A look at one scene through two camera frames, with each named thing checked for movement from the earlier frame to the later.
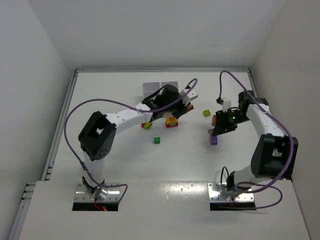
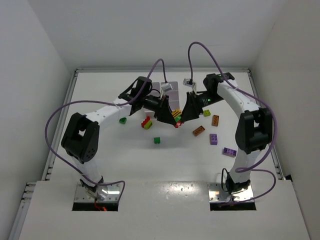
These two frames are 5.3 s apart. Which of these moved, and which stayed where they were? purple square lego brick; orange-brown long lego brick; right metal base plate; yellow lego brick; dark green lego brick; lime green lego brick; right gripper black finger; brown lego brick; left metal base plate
Moved: right gripper black finger; orange-brown long lego brick; yellow lego brick
Stayed: left metal base plate; purple square lego brick; brown lego brick; lime green lego brick; right metal base plate; dark green lego brick
